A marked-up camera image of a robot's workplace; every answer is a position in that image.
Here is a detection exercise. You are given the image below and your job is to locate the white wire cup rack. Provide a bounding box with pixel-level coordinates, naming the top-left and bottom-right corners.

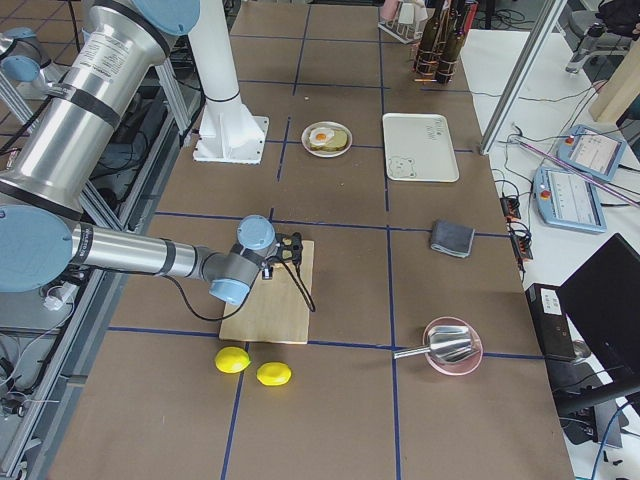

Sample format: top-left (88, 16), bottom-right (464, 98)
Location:
top-left (378, 0), bottom-right (429, 44)

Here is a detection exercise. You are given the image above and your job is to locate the copper wire bottle rack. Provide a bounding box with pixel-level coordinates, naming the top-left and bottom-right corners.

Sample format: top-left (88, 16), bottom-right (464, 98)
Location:
top-left (413, 41), bottom-right (459, 84)

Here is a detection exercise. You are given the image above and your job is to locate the near blue teach pendant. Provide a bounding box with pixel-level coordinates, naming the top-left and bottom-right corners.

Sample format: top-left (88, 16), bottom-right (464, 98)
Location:
top-left (533, 166), bottom-right (607, 234)

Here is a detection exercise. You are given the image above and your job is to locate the metal scoop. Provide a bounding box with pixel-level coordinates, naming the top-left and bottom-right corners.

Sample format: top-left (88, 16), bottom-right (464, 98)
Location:
top-left (393, 325), bottom-right (478, 364)

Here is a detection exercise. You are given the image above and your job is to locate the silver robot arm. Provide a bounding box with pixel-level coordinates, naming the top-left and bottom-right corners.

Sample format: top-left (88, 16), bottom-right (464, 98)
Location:
top-left (1, 27), bottom-right (62, 100)
top-left (1, 1), bottom-right (278, 305)

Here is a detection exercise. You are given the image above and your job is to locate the black monitor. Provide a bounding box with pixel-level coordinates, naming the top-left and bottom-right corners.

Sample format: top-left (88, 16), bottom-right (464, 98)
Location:
top-left (556, 233), bottom-right (639, 415)

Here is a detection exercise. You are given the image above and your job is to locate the blue teach pendant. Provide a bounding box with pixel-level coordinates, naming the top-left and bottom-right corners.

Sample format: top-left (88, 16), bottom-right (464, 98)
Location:
top-left (557, 124), bottom-right (627, 182)
top-left (533, 166), bottom-right (607, 234)

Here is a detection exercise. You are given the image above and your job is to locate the left yellow lemon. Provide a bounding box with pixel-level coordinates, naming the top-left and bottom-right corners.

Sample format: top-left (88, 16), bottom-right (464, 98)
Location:
top-left (214, 346), bottom-right (251, 374)

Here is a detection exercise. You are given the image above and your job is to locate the fried egg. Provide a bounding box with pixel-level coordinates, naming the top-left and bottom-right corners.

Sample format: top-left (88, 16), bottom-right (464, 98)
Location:
top-left (309, 127), bottom-right (334, 145)

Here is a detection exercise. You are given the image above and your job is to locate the dark green wine bottle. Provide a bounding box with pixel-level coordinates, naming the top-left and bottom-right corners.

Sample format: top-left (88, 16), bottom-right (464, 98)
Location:
top-left (435, 1), bottom-right (477, 84)

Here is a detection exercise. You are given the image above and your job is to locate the aluminium frame post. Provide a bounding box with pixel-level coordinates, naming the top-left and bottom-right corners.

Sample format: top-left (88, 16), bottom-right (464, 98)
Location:
top-left (479, 0), bottom-right (567, 155)

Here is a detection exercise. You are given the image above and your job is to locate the grey folded cloth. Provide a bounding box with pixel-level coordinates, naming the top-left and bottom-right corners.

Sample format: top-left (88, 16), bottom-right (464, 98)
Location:
top-left (430, 219), bottom-right (475, 258)

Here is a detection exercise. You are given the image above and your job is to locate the right yellow lemon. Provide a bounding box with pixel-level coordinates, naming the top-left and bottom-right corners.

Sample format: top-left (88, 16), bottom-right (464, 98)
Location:
top-left (256, 362), bottom-right (292, 386)

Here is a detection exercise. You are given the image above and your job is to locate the white bear tray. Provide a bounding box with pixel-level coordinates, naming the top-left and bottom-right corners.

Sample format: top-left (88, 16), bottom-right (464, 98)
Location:
top-left (382, 113), bottom-right (459, 183)

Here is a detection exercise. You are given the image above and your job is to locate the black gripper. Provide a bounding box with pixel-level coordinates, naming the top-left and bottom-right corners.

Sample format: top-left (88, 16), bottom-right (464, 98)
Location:
top-left (277, 232), bottom-right (303, 265)

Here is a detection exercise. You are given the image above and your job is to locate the pink bowl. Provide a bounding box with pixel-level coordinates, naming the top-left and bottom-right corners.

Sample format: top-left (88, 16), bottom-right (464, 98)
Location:
top-left (422, 317), bottom-right (484, 376)

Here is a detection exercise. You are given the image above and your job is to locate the yellow lemon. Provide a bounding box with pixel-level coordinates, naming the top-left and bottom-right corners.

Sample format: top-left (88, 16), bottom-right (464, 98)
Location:
top-left (256, 362), bottom-right (292, 386)
top-left (214, 346), bottom-right (251, 374)

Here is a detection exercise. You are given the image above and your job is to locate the pink stick tool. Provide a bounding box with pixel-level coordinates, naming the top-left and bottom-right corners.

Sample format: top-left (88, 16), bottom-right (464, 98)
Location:
top-left (516, 140), bottom-right (639, 208)

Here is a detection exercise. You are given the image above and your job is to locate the black computer box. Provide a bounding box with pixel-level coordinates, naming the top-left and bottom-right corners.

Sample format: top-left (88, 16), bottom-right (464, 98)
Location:
top-left (525, 283), bottom-right (575, 362)

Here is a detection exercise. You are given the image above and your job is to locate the wooden cutting board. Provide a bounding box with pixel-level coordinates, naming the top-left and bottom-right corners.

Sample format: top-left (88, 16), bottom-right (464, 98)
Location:
top-left (219, 263), bottom-right (310, 344)

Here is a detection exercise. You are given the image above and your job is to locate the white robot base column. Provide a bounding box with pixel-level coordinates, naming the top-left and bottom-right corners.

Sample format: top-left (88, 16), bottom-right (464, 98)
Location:
top-left (189, 0), bottom-right (269, 165)

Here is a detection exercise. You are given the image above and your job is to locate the white plate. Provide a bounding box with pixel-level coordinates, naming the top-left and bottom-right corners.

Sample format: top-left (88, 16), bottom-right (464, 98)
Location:
top-left (301, 121), bottom-right (353, 158)

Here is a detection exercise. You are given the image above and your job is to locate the far blue teach pendant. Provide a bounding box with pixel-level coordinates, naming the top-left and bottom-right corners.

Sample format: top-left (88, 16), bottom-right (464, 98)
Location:
top-left (557, 124), bottom-right (627, 182)

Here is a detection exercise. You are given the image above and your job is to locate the bottom bread slice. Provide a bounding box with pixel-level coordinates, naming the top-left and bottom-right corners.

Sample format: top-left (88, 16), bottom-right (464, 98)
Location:
top-left (309, 128), bottom-right (349, 152)

